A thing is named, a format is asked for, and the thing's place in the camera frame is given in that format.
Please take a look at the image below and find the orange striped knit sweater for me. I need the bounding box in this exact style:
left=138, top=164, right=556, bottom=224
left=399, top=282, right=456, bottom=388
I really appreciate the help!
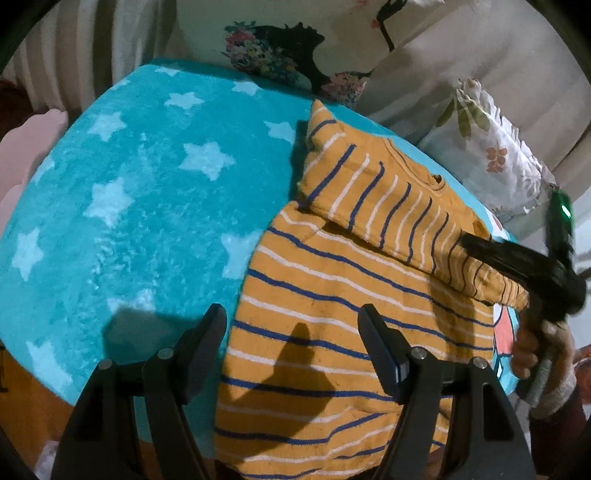
left=214, top=102, right=528, bottom=479

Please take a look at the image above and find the right hand in glove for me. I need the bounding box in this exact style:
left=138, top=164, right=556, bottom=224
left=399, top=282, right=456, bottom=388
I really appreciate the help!
left=511, top=318, right=576, bottom=419

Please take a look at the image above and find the white leaf print pillow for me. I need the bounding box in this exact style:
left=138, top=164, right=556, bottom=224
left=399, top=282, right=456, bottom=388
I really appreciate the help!
left=419, top=77, right=558, bottom=223

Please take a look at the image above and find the beige curtain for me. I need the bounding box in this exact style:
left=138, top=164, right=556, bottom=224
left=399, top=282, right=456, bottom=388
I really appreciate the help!
left=1, top=1, right=590, bottom=197

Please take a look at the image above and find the turquoise star cartoon blanket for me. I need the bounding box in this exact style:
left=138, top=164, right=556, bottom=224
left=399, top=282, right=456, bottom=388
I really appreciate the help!
left=0, top=57, right=521, bottom=458

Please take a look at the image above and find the pink plush toy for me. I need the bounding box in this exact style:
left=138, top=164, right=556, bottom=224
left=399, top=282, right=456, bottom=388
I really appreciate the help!
left=0, top=109, right=69, bottom=232

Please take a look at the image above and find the white bird print cushion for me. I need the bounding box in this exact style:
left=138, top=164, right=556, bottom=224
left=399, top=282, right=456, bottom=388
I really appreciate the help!
left=176, top=0, right=444, bottom=107

